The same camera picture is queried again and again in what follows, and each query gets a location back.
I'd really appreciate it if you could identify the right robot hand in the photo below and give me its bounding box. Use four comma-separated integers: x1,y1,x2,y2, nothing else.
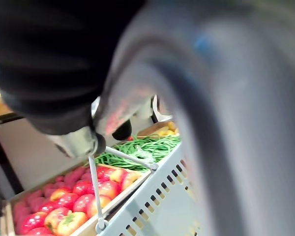
0,0,295,236

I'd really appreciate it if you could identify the white plastic shopping basket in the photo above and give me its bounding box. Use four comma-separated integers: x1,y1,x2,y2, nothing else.
88,141,212,236

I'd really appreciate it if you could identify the white object behind crates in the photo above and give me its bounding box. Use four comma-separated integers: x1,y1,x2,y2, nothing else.
151,94,174,123

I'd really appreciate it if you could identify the pink red sweet potato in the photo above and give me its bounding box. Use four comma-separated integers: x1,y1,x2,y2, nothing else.
63,167,87,185
29,196,46,213
13,201,31,222

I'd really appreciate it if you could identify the pile of green beans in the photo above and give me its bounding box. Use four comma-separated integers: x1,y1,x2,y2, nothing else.
94,136,181,173

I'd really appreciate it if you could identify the red yellow tomato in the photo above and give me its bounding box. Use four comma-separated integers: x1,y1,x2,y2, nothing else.
87,195,112,218
110,168,128,184
121,172,141,191
50,187,72,201

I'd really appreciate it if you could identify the pile of yellow potatoes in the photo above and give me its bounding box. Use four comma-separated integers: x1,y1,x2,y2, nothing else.
159,121,180,137

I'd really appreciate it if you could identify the red yellow bell pepper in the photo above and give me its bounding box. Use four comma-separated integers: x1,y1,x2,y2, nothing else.
44,207,72,233

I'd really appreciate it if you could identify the large red tomato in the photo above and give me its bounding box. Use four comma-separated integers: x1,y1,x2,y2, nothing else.
21,212,49,234

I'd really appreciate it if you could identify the orange yellow bell pepper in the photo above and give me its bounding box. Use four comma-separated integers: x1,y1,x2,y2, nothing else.
56,211,89,236

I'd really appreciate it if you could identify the wooden crate of tomatoes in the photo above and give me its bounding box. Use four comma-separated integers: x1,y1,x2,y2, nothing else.
0,162,152,236

